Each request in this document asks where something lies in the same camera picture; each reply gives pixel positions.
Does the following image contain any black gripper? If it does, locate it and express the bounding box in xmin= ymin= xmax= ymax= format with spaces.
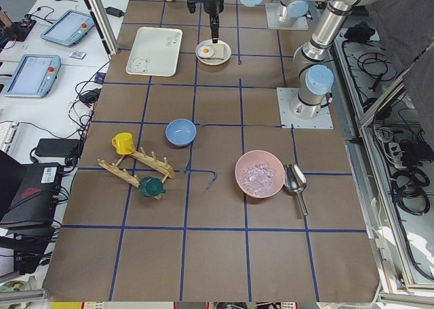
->
xmin=203 ymin=0 xmax=224 ymax=43

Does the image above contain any white round plate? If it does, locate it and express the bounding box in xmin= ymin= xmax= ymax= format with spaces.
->
xmin=195 ymin=39 xmax=232 ymax=66

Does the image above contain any bread slice bottom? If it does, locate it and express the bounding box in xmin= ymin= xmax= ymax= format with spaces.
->
xmin=204 ymin=44 xmax=224 ymax=60

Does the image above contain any fried egg toy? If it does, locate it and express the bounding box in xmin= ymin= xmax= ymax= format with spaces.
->
xmin=197 ymin=45 xmax=215 ymax=58

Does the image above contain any white bear tray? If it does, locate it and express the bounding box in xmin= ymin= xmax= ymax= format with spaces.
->
xmin=125 ymin=27 xmax=182 ymax=77

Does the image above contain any blue bowl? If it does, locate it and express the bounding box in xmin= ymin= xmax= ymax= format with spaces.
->
xmin=165 ymin=119 xmax=197 ymax=147

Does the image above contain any teach pendant far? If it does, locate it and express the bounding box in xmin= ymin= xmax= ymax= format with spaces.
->
xmin=41 ymin=10 xmax=94 ymax=46

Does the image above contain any teach pendant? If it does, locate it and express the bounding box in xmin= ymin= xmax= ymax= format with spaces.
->
xmin=4 ymin=54 xmax=61 ymax=98
xmin=41 ymin=10 xmax=94 ymax=46

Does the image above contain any black cloth bundle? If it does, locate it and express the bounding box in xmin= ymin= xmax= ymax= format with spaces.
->
xmin=344 ymin=21 xmax=376 ymax=43

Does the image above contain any yellow mug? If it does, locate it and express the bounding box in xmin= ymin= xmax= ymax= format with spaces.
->
xmin=111 ymin=132 xmax=136 ymax=155

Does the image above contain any wooden dish rack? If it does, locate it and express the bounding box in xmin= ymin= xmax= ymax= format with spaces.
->
xmin=97 ymin=146 xmax=176 ymax=201

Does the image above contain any pink bowl with ice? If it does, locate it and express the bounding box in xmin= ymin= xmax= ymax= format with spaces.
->
xmin=235 ymin=150 xmax=285 ymax=199

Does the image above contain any dark green mug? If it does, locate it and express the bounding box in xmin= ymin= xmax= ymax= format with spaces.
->
xmin=138 ymin=176 xmax=166 ymax=199

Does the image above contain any metal scoop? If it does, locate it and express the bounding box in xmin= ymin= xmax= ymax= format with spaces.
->
xmin=283 ymin=163 xmax=309 ymax=216

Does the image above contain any teach pendant near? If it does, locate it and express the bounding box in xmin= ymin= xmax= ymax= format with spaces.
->
xmin=4 ymin=54 xmax=61 ymax=98

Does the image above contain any black power adapter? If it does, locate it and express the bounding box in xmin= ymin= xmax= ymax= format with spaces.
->
xmin=35 ymin=138 xmax=79 ymax=158

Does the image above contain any white power strip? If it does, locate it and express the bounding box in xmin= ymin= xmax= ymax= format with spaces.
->
xmin=387 ymin=142 xmax=406 ymax=169

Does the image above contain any white keyboard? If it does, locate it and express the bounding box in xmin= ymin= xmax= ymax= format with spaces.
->
xmin=0 ymin=121 xmax=24 ymax=156

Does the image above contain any black red computer box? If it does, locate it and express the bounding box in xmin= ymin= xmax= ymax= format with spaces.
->
xmin=1 ymin=151 xmax=64 ymax=230

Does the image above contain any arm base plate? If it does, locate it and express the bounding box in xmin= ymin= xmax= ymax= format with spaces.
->
xmin=265 ymin=0 xmax=309 ymax=30
xmin=277 ymin=87 xmax=334 ymax=129

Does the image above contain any aluminium frame post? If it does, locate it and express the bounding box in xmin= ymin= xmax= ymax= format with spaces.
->
xmin=84 ymin=0 xmax=118 ymax=56

